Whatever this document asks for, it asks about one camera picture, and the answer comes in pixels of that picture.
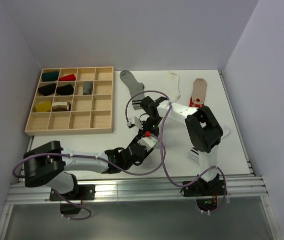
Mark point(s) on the grey sock with black stripes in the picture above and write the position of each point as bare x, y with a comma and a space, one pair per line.
134, 87

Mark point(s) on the wooden compartment tray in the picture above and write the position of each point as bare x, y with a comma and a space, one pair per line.
89, 114

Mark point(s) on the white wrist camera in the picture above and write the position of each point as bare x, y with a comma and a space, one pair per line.
148, 141
134, 122

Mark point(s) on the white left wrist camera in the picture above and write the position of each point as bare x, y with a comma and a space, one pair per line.
148, 141

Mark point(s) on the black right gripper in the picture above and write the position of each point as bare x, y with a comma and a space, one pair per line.
142, 131

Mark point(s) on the white sock with black stripes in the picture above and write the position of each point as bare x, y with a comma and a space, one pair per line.
193, 154

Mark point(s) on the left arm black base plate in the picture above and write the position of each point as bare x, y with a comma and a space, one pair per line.
86, 192

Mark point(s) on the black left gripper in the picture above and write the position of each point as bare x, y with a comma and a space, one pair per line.
138, 137

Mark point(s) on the rolled dark sock in tray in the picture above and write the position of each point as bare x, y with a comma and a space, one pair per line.
47, 90

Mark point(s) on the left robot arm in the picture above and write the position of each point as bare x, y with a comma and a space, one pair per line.
51, 164

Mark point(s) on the rolled yellow sock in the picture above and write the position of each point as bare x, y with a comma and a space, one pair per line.
43, 107

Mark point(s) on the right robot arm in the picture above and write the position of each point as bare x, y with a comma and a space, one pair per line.
204, 131

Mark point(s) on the rolled green sock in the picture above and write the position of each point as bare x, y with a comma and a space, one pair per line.
50, 76

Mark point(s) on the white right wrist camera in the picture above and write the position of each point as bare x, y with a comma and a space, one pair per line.
134, 122

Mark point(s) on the rolled black sock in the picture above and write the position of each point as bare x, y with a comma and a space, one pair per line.
65, 90

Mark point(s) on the rolled brown white sock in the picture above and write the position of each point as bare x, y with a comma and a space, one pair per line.
61, 106

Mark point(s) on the plain white sock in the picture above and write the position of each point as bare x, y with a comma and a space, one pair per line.
171, 86

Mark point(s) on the beige red reindeer sock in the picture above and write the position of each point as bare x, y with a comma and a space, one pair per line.
197, 98

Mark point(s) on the rolled red sock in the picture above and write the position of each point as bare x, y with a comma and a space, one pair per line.
67, 78

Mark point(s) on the dark grey sock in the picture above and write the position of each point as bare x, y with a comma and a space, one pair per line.
87, 88

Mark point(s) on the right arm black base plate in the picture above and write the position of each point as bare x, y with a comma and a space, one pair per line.
202, 188

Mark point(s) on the aluminium extrusion rail frame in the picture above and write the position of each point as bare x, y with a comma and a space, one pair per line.
150, 207

